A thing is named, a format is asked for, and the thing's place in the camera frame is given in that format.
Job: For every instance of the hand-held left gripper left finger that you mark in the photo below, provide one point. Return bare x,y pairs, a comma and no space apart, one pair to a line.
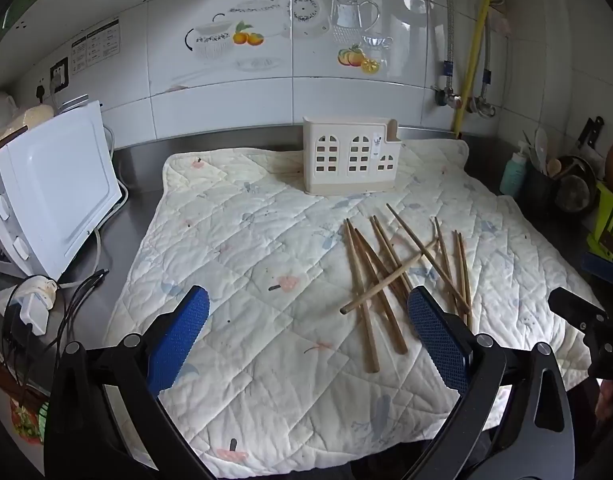
179,340

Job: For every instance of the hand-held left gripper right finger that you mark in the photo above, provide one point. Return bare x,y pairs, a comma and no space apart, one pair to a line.
439,340

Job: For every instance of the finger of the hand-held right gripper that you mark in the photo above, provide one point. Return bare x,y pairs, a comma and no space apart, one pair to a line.
601,263
576,310

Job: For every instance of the bunch of wooden chopsticks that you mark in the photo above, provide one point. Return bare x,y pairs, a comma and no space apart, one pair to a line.
386,278

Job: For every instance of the cream plastic chopstick holder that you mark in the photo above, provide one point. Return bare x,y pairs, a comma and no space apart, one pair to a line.
336,160

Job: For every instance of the green plastic basket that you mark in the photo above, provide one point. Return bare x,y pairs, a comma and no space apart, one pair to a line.
608,220

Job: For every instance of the dark frying pan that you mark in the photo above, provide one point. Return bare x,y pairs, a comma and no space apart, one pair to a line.
576,190

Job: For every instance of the black utensil pot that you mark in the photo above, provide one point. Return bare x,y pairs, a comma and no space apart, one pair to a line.
538,190

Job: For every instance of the cream quilted mat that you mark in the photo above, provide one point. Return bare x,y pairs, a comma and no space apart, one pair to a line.
246,270

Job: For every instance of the wooden spoon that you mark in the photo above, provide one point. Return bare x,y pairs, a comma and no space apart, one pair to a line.
553,167

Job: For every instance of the teal pump bottle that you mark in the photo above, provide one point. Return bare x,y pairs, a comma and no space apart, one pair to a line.
512,175

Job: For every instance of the white rice paddle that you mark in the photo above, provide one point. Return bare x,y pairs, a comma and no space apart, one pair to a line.
541,145

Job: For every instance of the white plug adapter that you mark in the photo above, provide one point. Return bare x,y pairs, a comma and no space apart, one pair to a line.
34,305

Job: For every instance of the floral cloth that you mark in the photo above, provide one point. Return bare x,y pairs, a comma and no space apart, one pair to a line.
29,422

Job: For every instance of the metal pipe valve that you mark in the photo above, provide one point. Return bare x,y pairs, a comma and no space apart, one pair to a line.
484,106

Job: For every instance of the metal valve red knob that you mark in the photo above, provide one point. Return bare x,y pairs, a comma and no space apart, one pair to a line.
446,96

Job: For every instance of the yellow gas pipe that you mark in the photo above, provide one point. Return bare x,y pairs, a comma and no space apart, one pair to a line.
474,45

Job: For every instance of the cream towel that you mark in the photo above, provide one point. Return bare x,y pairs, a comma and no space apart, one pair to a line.
21,120

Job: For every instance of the white kettle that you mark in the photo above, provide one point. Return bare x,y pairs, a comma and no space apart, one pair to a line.
1,107

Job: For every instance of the black wall socket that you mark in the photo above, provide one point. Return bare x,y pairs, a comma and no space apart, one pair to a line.
59,75

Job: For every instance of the wall instruction sticker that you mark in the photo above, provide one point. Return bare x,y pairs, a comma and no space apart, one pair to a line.
94,46

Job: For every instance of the green wall cabinet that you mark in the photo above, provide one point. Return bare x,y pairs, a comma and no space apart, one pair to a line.
16,5

